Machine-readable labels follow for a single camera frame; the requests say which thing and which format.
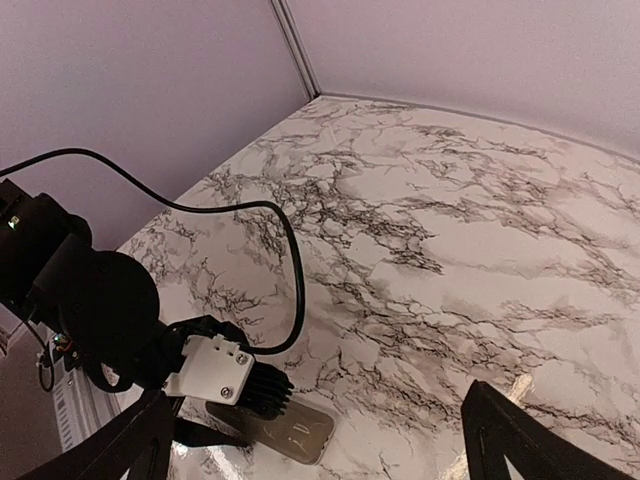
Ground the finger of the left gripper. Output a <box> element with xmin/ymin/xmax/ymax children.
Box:
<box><xmin>173</xmin><ymin>417</ymin><xmax>248</xmax><ymax>448</ymax></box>

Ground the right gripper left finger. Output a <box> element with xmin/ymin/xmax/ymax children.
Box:
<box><xmin>21</xmin><ymin>390</ymin><xmax>175</xmax><ymax>480</ymax></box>

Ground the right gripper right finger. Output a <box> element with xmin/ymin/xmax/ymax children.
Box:
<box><xmin>461</xmin><ymin>380</ymin><xmax>630</xmax><ymax>480</ymax></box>

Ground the grey white remote control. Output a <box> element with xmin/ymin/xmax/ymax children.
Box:
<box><xmin>205</xmin><ymin>401</ymin><xmax>335</xmax><ymax>465</ymax></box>

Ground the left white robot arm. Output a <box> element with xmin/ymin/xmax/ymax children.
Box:
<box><xmin>1</xmin><ymin>180</ymin><xmax>255</xmax><ymax>407</ymax></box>

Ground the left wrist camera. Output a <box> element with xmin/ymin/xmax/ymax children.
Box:
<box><xmin>163</xmin><ymin>335</ymin><xmax>293</xmax><ymax>420</ymax></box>

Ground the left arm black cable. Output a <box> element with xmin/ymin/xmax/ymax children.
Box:
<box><xmin>0</xmin><ymin>147</ymin><xmax>307</xmax><ymax>356</ymax></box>

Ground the left aluminium corner post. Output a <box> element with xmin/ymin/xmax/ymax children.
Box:
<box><xmin>269</xmin><ymin>0</ymin><xmax>322</xmax><ymax>100</ymax></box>

